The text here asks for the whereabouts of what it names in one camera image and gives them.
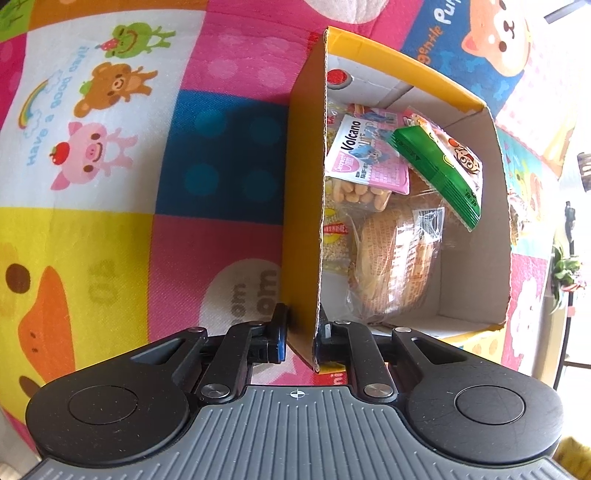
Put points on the sesame snack packet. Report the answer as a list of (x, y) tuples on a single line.
[(336, 239)]

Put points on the green snack packet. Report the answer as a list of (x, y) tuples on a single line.
[(444, 163)]

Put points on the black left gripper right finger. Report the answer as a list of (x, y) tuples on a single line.
[(353, 345)]

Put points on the pink Volcano biscuit packet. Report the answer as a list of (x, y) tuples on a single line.
[(362, 168)]

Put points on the potted green plant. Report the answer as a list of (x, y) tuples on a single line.
[(565, 277)]

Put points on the colourful cartoon patchwork blanket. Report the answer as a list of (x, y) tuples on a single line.
[(143, 159)]

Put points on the yellow cardboard box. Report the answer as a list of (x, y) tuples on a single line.
[(302, 207)]

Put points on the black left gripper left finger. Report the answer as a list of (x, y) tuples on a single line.
[(229, 358)]

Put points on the wrapped round biscuit pack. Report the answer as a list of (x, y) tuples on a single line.
[(392, 260)]

